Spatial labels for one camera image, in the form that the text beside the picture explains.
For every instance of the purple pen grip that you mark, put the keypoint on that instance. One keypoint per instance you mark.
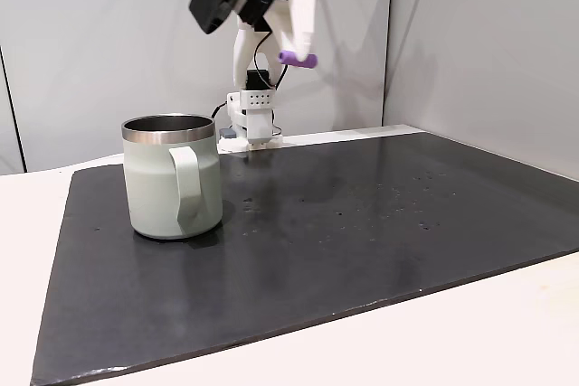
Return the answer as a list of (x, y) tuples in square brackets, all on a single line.
[(298, 60)]

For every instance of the pale green steel mug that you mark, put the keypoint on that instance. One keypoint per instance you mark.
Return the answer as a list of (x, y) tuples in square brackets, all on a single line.
[(169, 178)]

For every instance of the black table mat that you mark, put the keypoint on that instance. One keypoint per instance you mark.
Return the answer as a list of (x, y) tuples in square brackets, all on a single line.
[(289, 259)]

